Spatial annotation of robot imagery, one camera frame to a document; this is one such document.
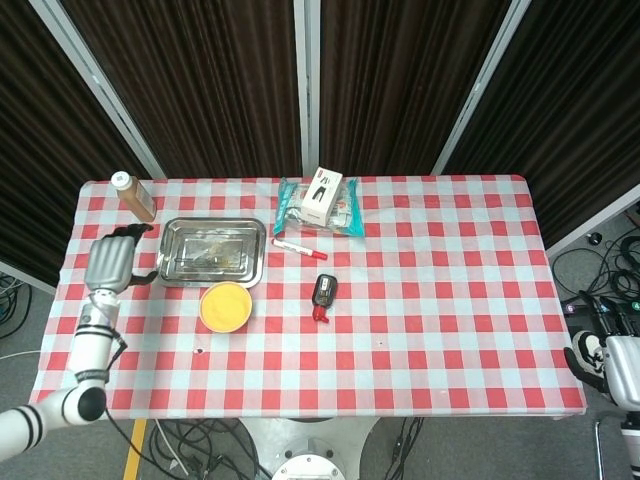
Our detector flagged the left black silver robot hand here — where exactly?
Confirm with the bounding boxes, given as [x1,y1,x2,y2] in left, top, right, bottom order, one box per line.
[83,223,159,294]

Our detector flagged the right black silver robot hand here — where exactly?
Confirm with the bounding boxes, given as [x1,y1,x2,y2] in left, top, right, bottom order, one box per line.
[563,329,640,406]

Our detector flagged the grey round robot base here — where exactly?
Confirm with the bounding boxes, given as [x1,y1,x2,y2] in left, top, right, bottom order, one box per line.
[238,416,382,480]

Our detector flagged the rectangular stainless steel tray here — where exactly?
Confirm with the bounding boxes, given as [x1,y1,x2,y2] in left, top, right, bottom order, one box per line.
[156,217,268,290]

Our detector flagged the beige bowl with orange powder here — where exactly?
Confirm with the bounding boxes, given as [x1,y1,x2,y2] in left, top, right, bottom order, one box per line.
[199,281,254,335]

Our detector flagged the black power strip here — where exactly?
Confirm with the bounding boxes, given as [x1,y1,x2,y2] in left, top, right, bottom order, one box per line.
[560,292,640,324]

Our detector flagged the brown juice bottle white cap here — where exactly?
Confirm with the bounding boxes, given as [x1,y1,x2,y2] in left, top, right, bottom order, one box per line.
[110,171,158,223]

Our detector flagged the dark corrugated partition panel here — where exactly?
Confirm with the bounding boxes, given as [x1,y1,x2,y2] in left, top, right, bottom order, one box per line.
[59,0,303,180]
[442,0,640,250]
[318,0,514,177]
[0,0,154,287]

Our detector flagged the white marker red cap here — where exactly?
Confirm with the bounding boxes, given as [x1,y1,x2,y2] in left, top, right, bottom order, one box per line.
[271,237,329,262]

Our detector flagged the red white checkered tablecloth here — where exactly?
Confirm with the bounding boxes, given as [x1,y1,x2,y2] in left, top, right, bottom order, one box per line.
[28,174,588,421]

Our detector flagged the black ink bottle red cap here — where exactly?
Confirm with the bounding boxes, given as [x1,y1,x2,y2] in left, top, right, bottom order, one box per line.
[310,273,340,324]

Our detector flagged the white cardboard box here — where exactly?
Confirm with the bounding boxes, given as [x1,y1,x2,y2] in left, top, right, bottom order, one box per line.
[300,166,345,225]

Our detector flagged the teal snack packet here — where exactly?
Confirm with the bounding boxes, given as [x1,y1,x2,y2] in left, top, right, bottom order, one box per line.
[272,176,366,239]

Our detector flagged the black floor cable bundle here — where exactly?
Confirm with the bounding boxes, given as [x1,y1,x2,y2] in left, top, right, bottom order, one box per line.
[0,273,34,342]
[105,417,274,480]
[549,212,640,304]

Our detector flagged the white partition frame post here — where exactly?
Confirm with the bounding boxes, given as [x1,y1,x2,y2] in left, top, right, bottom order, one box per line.
[293,0,322,178]
[431,0,532,177]
[28,0,167,180]

